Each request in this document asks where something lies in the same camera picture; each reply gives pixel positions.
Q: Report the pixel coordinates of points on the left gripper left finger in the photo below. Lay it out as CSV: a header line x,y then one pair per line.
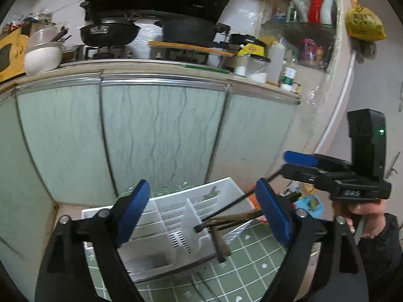
x,y
64,274

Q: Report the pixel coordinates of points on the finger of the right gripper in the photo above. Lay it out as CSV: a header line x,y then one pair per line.
x,y
315,161
320,179

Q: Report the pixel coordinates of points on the black chopstick pair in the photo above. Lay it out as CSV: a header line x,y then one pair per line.
x,y
227,221

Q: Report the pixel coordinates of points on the brown wooden chopstick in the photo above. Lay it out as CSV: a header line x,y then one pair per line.
x,y
198,228

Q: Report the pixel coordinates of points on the white pipe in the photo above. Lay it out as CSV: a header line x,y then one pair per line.
x,y
339,110

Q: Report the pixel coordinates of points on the green label white bottle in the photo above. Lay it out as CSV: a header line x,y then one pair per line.
x,y
287,79

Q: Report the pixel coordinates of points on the green checked tablecloth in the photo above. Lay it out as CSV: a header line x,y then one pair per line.
x,y
244,276

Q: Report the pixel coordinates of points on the yellow plastic bag hanging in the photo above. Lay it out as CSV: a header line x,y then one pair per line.
x,y
363,24

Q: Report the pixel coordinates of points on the clear jar with white powder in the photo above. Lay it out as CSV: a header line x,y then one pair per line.
x,y
257,68

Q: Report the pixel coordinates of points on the white squeeze bottle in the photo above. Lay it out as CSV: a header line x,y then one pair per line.
x,y
275,54

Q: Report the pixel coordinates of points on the white plastic utensil holder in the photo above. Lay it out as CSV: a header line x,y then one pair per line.
x,y
164,241

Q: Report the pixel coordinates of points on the red bottle on shelf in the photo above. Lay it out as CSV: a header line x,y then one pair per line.
x,y
314,11

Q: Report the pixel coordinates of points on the wooden cutting board round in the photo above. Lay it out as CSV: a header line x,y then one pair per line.
x,y
190,47

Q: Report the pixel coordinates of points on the black cooking pot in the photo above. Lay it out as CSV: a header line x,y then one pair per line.
x,y
190,31

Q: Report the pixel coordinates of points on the yellow toy microwave box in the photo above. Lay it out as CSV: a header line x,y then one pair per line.
x,y
13,48

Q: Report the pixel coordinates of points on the black wok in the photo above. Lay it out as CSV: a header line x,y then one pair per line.
x,y
107,32

